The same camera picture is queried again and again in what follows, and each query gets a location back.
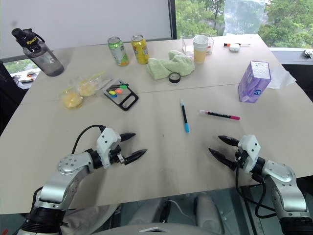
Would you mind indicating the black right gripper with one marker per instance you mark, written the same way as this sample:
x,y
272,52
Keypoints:
x,y
240,157

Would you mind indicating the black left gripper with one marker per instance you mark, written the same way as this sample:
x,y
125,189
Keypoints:
x,y
115,156

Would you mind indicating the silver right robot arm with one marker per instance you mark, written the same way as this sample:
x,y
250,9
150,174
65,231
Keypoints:
x,y
281,171

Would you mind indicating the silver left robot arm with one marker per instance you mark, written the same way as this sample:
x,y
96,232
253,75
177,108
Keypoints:
x,y
66,167

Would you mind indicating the pink marker pen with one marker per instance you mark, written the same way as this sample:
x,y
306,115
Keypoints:
x,y
220,114

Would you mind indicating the blue marker pen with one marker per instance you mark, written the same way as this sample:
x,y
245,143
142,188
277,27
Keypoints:
x,y
184,117

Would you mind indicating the purple tissue box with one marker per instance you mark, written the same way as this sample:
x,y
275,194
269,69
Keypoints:
x,y
252,83

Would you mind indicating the small white orange device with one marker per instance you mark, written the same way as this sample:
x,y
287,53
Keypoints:
x,y
226,44

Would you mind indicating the clear plastic container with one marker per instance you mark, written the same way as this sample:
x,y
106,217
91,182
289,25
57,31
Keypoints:
x,y
187,46

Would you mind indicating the black flat tray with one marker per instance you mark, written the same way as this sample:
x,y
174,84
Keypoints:
x,y
127,102

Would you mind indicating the grey rounded shape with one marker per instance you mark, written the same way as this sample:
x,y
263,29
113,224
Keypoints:
x,y
207,213

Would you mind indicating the clear bag with yellow food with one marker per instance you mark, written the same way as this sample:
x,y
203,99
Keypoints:
x,y
72,100
86,89

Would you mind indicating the grey robot torso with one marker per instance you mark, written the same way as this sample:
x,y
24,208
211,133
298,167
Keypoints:
x,y
156,229

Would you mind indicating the green towel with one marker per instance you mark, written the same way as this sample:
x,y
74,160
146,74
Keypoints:
x,y
176,63

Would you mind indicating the green drink can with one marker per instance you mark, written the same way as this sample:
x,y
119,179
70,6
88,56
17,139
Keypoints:
x,y
119,52

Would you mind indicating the yellow drink can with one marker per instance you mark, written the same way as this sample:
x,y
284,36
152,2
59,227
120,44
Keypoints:
x,y
140,50

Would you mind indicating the yellow and white paper cup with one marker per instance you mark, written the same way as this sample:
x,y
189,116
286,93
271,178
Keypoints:
x,y
200,52

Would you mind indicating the grey sports water bottle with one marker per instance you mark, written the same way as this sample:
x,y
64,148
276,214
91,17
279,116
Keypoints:
x,y
44,58

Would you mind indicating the small black object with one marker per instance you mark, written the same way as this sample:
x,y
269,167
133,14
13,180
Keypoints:
x,y
308,54

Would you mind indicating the clear plastic bag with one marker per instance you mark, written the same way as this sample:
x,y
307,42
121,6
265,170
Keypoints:
x,y
244,17

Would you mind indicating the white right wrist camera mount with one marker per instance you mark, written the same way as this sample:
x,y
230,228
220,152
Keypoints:
x,y
249,145

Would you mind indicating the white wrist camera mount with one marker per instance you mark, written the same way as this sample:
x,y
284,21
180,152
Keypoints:
x,y
249,145
107,140

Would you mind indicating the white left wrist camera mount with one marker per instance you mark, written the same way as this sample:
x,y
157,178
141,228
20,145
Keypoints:
x,y
107,140

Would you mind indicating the black window frame post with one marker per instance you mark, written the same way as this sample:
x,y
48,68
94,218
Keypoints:
x,y
172,19

